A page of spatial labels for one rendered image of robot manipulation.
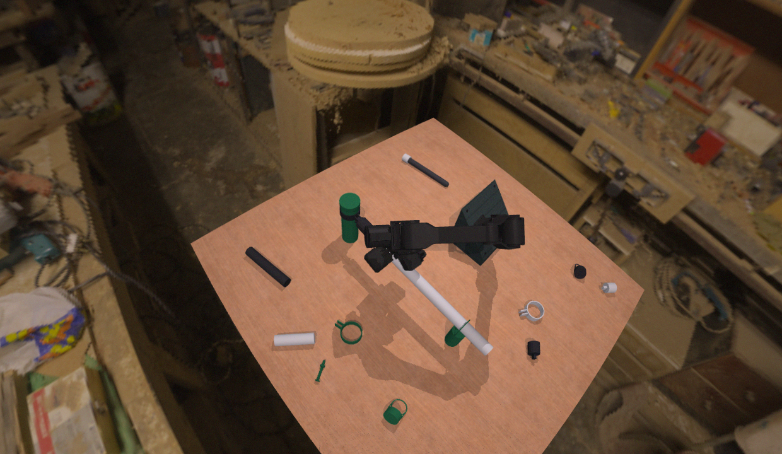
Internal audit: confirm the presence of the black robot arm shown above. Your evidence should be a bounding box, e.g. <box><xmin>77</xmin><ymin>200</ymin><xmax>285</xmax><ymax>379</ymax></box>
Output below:
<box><xmin>364</xmin><ymin>214</ymin><xmax>525</xmax><ymax>271</ymax></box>

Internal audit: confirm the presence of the grey metal band with two ears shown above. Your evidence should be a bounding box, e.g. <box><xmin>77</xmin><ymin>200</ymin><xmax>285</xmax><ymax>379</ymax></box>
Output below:
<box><xmin>518</xmin><ymin>301</ymin><xmax>544</xmax><ymax>322</ymax></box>

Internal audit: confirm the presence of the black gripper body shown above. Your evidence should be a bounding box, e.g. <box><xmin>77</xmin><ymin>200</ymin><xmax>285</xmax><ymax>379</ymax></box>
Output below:
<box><xmin>364</xmin><ymin>246</ymin><xmax>398</xmax><ymax>273</ymax></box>

